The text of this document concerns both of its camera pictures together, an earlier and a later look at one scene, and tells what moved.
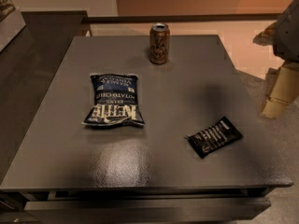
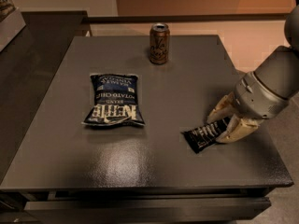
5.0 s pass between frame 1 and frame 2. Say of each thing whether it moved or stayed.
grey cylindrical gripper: moved
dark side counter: stayed
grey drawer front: stayed
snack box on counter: stayed
